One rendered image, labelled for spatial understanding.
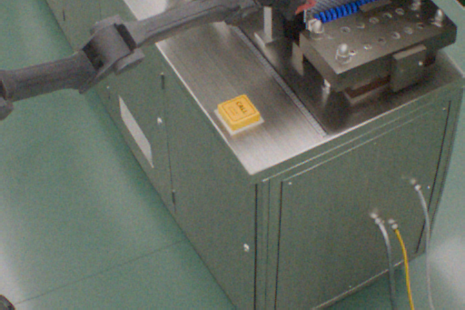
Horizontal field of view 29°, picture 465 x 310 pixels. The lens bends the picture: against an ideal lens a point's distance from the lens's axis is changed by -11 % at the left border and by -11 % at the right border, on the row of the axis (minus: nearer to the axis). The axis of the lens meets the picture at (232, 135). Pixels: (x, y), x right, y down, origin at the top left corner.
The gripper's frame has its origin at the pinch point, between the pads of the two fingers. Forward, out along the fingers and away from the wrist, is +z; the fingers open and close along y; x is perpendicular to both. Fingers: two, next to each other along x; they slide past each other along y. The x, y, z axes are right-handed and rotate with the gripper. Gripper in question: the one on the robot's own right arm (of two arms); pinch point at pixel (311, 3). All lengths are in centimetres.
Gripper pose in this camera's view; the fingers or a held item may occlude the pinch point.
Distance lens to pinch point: 232.7
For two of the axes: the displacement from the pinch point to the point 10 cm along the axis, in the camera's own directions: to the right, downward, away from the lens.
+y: 4.8, 6.5, -5.9
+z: 7.7, 0.2, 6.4
